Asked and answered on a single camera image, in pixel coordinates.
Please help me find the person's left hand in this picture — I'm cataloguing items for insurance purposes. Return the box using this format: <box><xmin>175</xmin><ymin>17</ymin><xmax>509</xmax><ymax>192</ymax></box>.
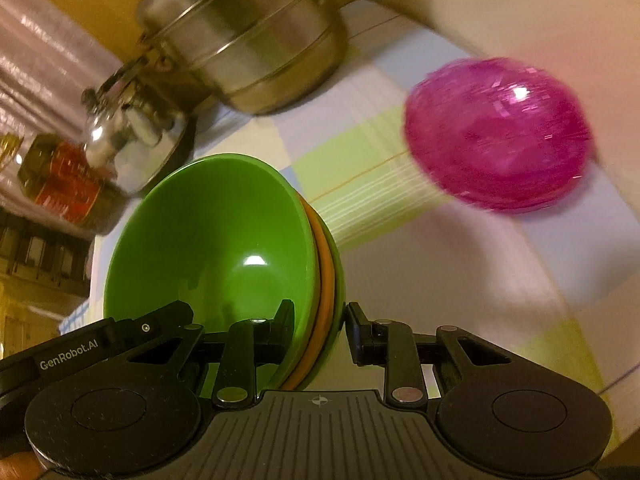
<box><xmin>0</xmin><ymin>451</ymin><xmax>45</xmax><ymax>480</ymax></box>

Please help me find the pale sheer curtain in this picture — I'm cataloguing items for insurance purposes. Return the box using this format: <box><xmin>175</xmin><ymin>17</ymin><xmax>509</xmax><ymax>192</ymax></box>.
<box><xmin>0</xmin><ymin>0</ymin><xmax>151</xmax><ymax>171</ymax></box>

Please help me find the stainless steel kettle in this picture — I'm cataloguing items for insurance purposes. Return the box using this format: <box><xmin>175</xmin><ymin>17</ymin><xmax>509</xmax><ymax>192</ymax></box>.
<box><xmin>81</xmin><ymin>56</ymin><xmax>197</xmax><ymax>198</ymax></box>

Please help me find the orange plastic bowl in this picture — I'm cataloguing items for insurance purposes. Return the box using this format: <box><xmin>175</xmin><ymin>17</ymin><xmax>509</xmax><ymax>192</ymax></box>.
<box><xmin>280</xmin><ymin>192</ymin><xmax>335</xmax><ymax>392</ymax></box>

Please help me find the cooking oil bottle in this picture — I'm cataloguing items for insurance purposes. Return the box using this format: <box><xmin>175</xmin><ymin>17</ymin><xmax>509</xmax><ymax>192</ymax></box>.
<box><xmin>0</xmin><ymin>131</ymin><xmax>128</xmax><ymax>235</ymax></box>

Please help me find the large green plastic bowl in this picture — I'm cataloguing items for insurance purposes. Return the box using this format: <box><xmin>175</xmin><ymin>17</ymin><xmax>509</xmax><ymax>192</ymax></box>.
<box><xmin>299</xmin><ymin>217</ymin><xmax>348</xmax><ymax>392</ymax></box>

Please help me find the dark storage rack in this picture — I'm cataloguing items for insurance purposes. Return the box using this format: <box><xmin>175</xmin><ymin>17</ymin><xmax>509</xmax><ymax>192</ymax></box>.
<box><xmin>0</xmin><ymin>206</ymin><xmax>95</xmax><ymax>302</ymax></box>

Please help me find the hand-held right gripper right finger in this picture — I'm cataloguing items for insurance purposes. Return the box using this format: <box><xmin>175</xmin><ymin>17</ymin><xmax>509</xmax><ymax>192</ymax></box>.
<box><xmin>346</xmin><ymin>301</ymin><xmax>512</xmax><ymax>404</ymax></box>

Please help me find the small green plastic bowl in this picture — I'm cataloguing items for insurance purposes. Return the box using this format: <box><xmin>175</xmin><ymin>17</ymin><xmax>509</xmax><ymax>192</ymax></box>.
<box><xmin>103</xmin><ymin>153</ymin><xmax>321</xmax><ymax>392</ymax></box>

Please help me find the blue white checkered towel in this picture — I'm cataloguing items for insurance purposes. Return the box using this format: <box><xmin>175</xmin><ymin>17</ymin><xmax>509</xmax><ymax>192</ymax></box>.
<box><xmin>56</xmin><ymin>299</ymin><xmax>107</xmax><ymax>335</ymax></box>

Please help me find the large pink glass plate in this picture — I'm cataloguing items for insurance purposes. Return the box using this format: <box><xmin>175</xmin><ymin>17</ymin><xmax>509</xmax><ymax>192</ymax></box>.
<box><xmin>404</xmin><ymin>57</ymin><xmax>597</xmax><ymax>206</ymax></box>

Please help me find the checkered tablecloth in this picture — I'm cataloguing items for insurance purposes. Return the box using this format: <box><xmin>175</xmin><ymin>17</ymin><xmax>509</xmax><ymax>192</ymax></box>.
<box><xmin>57</xmin><ymin>0</ymin><xmax>631</xmax><ymax>411</ymax></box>

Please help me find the stainless steel steamer pot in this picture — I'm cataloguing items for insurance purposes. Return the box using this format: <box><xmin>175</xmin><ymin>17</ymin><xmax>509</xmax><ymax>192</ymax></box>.
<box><xmin>136</xmin><ymin>0</ymin><xmax>353</xmax><ymax>117</ymax></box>

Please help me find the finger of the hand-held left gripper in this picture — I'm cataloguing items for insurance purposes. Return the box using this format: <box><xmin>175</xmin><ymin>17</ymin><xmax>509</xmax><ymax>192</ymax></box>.
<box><xmin>106</xmin><ymin>300</ymin><xmax>195</xmax><ymax>348</ymax></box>

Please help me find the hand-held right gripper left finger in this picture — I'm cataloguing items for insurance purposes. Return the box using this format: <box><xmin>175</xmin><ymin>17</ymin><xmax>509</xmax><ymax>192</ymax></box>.
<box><xmin>126</xmin><ymin>299</ymin><xmax>297</xmax><ymax>407</ymax></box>

